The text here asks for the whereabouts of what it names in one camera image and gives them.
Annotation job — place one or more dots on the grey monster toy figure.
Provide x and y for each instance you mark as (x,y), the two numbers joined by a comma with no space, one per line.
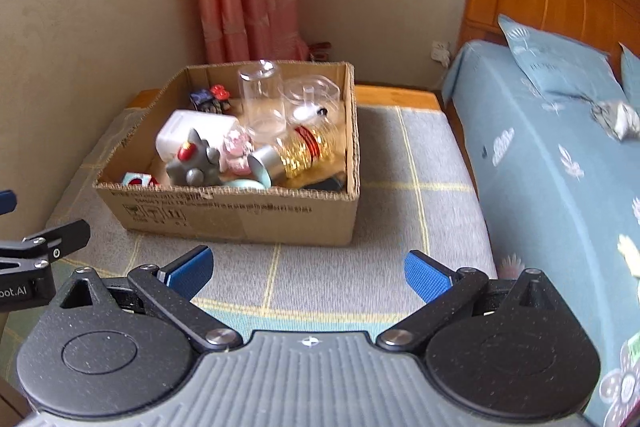
(195,162)

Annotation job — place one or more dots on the clear plastic cup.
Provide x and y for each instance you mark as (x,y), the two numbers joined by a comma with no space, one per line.
(312,99)

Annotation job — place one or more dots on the red toy train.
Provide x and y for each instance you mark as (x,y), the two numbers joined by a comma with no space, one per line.
(140,179)

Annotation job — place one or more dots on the clear plastic jar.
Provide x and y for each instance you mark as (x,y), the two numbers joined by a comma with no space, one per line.
(261,102)

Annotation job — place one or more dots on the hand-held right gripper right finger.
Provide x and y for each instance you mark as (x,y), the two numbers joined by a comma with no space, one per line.
(425,274)

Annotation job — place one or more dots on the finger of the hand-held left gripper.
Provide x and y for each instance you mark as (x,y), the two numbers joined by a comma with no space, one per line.
(60,237)
(7,201)

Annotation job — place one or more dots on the blue printed bed sheet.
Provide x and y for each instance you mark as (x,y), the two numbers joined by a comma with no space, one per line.
(550,217)

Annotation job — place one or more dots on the white plastic bottle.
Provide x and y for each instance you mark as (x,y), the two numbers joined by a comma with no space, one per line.
(175,132)

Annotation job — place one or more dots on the grey plaid cushion mat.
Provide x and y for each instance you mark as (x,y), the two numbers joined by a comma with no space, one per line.
(415,207)

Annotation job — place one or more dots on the capsule bottle with silver cap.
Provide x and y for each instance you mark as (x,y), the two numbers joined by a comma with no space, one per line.
(300,149)

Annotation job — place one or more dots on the small black toy figure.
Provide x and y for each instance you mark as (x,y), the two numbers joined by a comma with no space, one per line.
(212,99)

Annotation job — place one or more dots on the cardboard box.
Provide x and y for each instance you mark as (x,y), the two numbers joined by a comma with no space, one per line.
(240,219)

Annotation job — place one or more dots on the light blue earbuds case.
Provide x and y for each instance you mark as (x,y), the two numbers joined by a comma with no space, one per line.
(245,183)

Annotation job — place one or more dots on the white wall plug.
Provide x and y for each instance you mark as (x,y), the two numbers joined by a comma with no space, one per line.
(441,52)

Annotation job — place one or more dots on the grey crumpled cloth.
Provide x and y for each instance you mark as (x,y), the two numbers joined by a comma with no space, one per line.
(617,119)

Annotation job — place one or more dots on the blue printed pillow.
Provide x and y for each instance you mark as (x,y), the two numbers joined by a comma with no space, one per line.
(632,74)
(560,62)

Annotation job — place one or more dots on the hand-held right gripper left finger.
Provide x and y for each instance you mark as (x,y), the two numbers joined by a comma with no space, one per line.
(192,269)

